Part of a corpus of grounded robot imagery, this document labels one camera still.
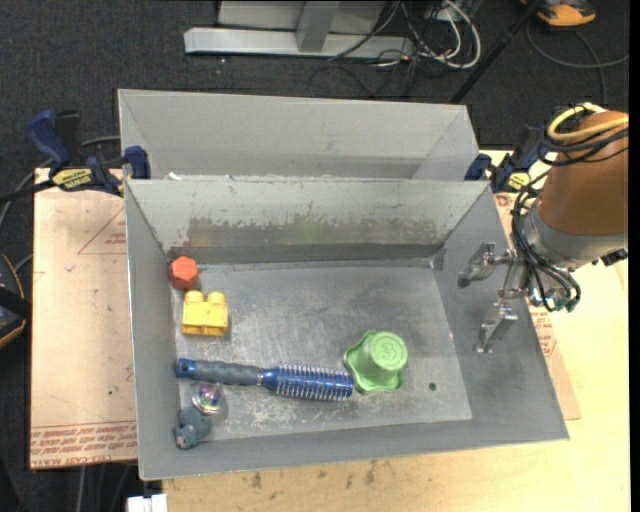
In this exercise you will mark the yellow toy brick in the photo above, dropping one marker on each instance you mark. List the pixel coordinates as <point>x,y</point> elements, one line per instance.
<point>205,315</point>

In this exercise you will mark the green toy cup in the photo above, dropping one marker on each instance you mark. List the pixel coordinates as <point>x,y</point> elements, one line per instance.
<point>381,357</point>

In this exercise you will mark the brown cardboard board, red print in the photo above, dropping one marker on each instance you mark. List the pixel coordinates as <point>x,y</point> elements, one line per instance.
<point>80,320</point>

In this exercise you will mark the black cylinder on white bracket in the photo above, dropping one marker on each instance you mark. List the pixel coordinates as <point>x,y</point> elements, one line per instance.
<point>614,256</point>

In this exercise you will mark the grey-blue toy animal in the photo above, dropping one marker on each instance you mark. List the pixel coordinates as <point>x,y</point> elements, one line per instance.
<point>192,427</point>

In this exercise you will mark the red-orange hexagonal block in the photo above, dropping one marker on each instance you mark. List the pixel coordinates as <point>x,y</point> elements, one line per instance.
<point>183,273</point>

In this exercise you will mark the grey metal bin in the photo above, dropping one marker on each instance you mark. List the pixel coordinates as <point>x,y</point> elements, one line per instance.
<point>320,310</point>

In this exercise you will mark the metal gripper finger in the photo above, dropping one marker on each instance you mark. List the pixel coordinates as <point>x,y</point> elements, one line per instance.
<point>495,322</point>
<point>480,265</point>

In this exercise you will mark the clear iridescent ball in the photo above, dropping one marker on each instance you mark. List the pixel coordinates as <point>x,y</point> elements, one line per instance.
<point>208,398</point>

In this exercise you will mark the blue hairbrush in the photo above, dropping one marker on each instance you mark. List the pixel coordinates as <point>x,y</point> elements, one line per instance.
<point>300,380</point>

